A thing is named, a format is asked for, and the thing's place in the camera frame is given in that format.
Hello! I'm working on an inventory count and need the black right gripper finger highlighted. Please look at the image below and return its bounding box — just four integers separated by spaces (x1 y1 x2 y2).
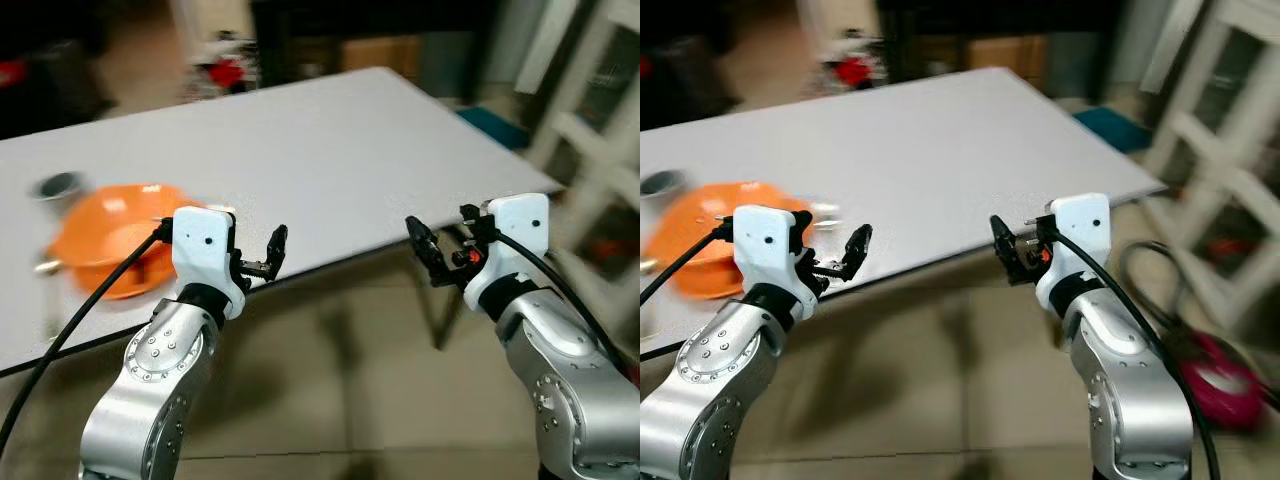
405 216 448 286
989 214 1025 284

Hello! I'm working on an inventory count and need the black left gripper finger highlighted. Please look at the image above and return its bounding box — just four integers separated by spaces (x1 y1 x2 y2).
843 223 873 282
262 224 290 278

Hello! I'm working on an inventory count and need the orange plate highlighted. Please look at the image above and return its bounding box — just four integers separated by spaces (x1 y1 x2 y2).
645 235 749 301
50 232 176 301

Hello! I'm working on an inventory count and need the dark metal table leg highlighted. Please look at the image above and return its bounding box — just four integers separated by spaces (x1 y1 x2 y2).
430 255 453 351

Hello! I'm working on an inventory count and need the teal cushion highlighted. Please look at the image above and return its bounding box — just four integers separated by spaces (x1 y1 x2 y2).
1073 105 1151 155
460 105 531 153

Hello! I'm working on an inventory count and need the orange square bowl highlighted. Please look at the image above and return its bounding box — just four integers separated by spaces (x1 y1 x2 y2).
62 185 198 266
650 182 811 263

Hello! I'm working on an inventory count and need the white wooden chair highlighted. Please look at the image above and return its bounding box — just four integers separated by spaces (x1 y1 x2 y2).
525 0 641 261
1140 0 1280 331

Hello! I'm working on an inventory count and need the red toy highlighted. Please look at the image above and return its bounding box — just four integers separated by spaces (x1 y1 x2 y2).
203 53 248 93
833 53 878 91

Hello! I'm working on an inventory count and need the brown cardboard box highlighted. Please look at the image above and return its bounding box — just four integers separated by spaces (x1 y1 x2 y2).
965 35 1051 91
340 35 423 81

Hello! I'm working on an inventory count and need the grey-blue cup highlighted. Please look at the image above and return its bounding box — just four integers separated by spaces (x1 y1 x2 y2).
640 170 687 199
30 172 86 201

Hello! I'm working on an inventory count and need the small red object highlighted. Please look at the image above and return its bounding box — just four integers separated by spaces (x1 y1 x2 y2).
1205 235 1248 268

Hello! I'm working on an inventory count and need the black cabinet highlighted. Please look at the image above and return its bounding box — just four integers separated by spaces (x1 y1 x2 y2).
250 0 501 96
880 0 1151 101

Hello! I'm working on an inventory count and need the magenta vacuum cleaner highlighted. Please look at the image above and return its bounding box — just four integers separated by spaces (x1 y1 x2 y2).
1178 333 1267 433

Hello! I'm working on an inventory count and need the dark sofa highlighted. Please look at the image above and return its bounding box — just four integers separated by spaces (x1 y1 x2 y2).
0 0 113 138
640 0 743 133

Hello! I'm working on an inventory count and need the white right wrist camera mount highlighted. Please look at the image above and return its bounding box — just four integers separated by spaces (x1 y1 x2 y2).
462 193 551 313
1033 193 1113 313

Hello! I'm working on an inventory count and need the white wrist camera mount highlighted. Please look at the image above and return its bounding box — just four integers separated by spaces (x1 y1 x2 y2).
462 193 551 313
733 205 813 323
172 207 248 321
1033 193 1113 313

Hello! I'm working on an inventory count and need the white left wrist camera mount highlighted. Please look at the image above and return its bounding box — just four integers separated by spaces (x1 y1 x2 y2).
733 205 813 323
172 207 248 321

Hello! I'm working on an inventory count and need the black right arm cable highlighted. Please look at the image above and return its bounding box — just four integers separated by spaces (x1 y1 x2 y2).
490 232 641 381
1050 232 1223 480

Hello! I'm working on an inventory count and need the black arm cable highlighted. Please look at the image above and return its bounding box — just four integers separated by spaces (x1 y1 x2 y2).
490 232 641 381
1050 232 1223 480
0 225 176 456
640 222 736 306

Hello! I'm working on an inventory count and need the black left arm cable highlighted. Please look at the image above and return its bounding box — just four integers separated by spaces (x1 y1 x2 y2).
640 222 736 306
0 225 176 456

